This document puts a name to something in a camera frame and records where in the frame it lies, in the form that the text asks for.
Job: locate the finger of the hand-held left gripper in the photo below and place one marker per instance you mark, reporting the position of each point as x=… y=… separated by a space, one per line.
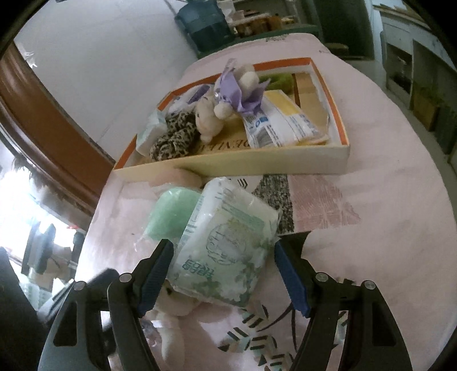
x=101 y=277

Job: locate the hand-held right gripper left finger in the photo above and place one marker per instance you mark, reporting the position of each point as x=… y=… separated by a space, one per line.
x=155 y=281

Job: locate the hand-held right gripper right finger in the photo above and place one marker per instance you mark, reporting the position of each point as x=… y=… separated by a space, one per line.
x=292 y=281

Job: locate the plain cream plush toy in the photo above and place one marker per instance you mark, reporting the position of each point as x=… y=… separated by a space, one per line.
x=171 y=339

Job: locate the mint green sponge pack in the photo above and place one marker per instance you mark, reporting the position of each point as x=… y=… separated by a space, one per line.
x=171 y=214

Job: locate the large green-print tissue pack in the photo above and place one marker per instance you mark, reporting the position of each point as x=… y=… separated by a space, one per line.
x=225 y=242

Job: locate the orange-rimmed cardboard box tray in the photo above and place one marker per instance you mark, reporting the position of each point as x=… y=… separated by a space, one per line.
x=250 y=164

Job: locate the leopard print scrunchie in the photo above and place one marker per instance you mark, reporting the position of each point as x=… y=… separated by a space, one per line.
x=175 y=132

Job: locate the yellow cloth pack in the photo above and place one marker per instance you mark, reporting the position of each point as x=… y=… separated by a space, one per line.
x=285 y=114

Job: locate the cream plush toy purple bow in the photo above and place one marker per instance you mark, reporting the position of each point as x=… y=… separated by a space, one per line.
x=210 y=121

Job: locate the blue and white plastic pack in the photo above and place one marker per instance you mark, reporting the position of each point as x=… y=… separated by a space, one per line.
x=194 y=94

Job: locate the green fuzzy scrunchie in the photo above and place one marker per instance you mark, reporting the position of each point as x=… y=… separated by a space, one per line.
x=282 y=80

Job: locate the green planter with plant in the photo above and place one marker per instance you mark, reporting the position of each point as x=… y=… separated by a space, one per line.
x=448 y=126

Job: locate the brown planter with plant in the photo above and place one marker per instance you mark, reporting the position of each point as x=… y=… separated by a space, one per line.
x=425 y=105

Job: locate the woven stool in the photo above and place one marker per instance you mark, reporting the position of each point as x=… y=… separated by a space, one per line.
x=335 y=47

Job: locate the blue water jug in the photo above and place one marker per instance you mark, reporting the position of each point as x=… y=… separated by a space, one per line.
x=203 y=25

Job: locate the dark grey fridge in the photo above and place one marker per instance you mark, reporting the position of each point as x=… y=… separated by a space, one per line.
x=342 y=25

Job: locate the white kitchen counter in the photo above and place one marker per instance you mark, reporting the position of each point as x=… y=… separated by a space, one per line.
x=400 y=32

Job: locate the brown wooden door frame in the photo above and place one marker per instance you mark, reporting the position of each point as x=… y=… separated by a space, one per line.
x=53 y=117

